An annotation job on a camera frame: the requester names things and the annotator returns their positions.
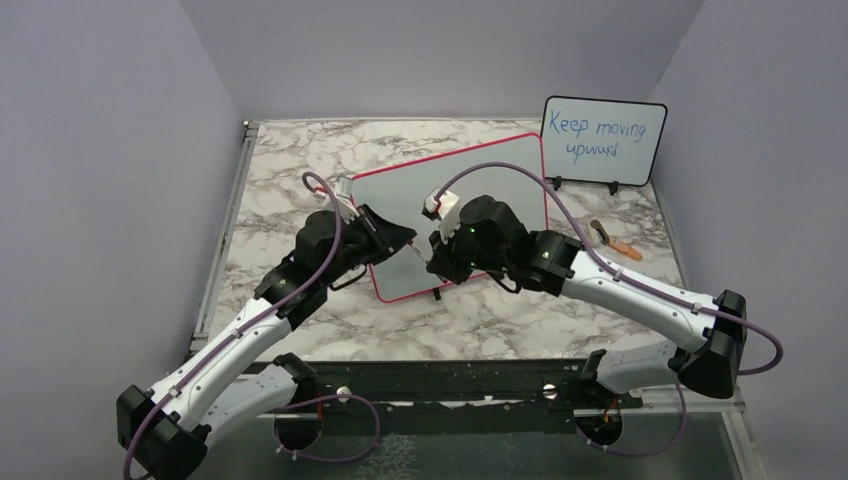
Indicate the red framed whiteboard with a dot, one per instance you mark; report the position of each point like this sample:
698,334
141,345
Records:
397,194

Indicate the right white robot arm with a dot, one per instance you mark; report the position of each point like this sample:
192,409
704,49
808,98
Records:
699,349

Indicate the red white marker pen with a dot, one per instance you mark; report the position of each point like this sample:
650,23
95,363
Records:
418,252

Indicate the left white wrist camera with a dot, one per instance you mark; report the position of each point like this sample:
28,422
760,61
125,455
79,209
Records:
343,192

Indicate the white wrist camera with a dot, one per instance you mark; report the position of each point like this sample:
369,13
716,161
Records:
343,192
444,207

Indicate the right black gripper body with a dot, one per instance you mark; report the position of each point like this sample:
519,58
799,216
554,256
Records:
460,255

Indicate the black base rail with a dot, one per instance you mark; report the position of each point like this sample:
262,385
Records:
556,396

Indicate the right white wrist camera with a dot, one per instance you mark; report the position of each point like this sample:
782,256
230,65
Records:
444,207

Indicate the black framed whiteboard with writing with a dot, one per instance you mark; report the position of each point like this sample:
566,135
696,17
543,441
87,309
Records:
601,141

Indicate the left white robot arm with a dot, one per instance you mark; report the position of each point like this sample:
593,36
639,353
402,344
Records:
169,427

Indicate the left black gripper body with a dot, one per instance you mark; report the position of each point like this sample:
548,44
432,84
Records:
365,241

